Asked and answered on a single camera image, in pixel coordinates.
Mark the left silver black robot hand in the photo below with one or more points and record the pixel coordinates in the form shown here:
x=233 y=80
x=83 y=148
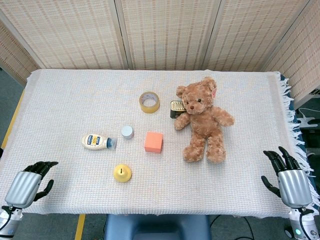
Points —
x=23 y=187

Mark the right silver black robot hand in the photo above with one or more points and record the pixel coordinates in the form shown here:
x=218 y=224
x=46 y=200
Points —
x=293 y=183

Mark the brown plush teddy bear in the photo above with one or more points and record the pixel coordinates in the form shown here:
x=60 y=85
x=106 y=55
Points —
x=203 y=120

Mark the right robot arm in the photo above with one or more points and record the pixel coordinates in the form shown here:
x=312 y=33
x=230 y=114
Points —
x=301 y=223

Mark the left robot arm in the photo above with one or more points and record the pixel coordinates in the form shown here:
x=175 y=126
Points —
x=8 y=221

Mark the yellow toy pear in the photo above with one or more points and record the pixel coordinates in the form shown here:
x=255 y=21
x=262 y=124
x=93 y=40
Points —
x=122 y=173

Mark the white power strip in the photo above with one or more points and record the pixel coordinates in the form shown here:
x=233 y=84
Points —
x=308 y=120

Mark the mayonnaise squeeze bottle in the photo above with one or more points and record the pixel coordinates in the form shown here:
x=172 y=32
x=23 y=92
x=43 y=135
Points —
x=96 y=142

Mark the white woven tablecloth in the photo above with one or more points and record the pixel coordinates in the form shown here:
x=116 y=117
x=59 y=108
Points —
x=100 y=105

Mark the small white jar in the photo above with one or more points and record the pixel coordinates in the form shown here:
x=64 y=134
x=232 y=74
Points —
x=127 y=132

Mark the orange foam cube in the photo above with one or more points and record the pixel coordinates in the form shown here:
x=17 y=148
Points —
x=153 y=142

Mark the black gold tin can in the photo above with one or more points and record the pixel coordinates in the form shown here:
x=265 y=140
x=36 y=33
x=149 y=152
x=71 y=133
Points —
x=176 y=110

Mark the yellow packing tape roll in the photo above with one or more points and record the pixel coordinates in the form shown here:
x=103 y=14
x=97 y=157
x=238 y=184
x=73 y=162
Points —
x=149 y=102

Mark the woven folding screen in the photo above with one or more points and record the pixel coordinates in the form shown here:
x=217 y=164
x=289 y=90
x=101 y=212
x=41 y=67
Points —
x=160 y=32

